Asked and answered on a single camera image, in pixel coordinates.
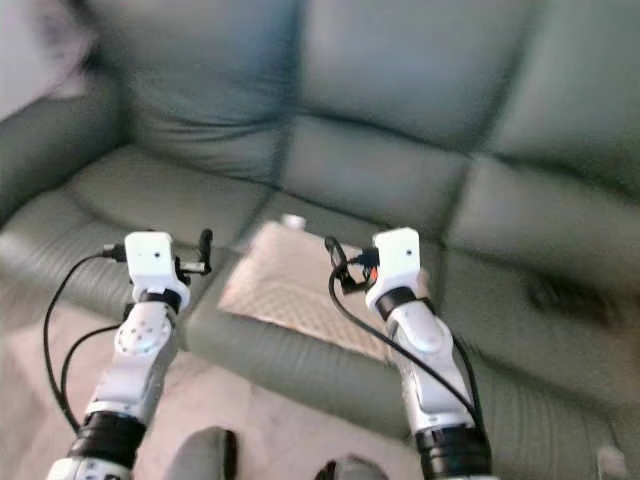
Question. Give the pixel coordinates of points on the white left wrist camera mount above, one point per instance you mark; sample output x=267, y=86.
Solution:
x=150, y=258

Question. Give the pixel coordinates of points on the beige dotted pillow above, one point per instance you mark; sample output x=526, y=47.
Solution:
x=290, y=280

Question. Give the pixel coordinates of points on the pale pink cloth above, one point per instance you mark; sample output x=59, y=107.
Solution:
x=65, y=45

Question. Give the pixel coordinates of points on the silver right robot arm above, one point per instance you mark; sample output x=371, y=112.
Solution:
x=425, y=350

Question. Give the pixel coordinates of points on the grey left robot leg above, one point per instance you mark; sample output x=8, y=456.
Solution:
x=200, y=458

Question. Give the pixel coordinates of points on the grey-green leather sofa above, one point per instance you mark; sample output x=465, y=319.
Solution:
x=380, y=170

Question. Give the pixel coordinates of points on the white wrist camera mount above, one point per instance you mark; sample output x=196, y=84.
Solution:
x=398, y=258
x=150, y=258

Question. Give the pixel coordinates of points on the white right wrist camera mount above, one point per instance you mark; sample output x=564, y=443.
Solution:
x=398, y=258

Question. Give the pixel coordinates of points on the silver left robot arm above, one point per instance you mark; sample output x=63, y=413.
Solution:
x=145, y=345

